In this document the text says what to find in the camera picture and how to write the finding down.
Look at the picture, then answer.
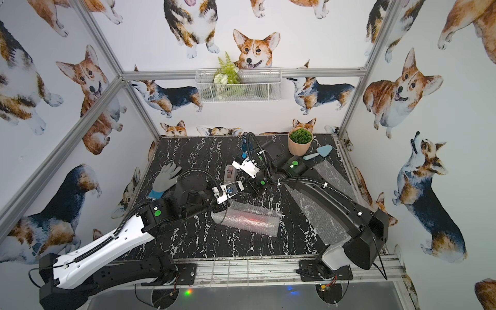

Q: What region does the grey tape dispenser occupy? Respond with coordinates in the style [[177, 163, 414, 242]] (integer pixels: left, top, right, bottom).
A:
[[223, 165, 237, 183]]

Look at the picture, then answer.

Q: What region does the bubble wrap sheet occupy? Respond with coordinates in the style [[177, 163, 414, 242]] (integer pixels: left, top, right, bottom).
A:
[[285, 160, 356, 245], [210, 201, 282, 237]]

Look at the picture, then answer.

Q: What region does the red wine bottle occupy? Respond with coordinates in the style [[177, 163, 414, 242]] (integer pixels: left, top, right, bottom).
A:
[[232, 216, 273, 230]]

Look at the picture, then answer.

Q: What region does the blue wine bottle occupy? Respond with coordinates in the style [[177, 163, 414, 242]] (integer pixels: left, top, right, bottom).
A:
[[242, 132, 250, 160]]

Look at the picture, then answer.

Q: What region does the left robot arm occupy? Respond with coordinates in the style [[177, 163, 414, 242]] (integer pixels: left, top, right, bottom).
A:
[[39, 178, 241, 309]]

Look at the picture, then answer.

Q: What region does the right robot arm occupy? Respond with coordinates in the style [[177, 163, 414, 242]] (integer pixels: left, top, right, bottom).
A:
[[242, 133, 389, 278]]

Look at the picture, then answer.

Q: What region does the grey work glove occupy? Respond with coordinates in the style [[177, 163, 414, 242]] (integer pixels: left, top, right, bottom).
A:
[[147, 163, 182, 200]]

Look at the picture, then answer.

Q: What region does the potted green plant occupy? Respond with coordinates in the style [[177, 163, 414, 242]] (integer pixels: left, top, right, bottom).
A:
[[288, 128, 313, 156]]

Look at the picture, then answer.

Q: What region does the teal garden trowel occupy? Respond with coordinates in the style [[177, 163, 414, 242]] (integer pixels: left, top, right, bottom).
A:
[[303, 145, 333, 161]]

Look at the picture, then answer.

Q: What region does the artificial fern with flower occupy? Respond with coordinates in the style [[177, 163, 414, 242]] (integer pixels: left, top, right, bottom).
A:
[[213, 52, 242, 100]]

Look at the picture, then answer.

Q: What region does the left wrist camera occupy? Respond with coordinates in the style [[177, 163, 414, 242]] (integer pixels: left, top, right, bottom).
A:
[[213, 181, 244, 204]]

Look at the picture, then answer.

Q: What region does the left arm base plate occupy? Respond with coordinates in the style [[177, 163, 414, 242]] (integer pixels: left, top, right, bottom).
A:
[[141, 263, 198, 287]]

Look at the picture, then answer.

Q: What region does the aluminium front rail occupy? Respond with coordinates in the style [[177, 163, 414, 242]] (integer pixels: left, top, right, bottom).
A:
[[115, 255, 406, 291]]

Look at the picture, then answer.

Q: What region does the white wire wall basket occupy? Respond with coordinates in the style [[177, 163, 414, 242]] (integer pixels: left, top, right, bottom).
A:
[[195, 68, 282, 103]]

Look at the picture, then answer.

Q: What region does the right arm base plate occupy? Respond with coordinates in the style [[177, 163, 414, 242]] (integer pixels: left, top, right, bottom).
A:
[[296, 259, 353, 282]]

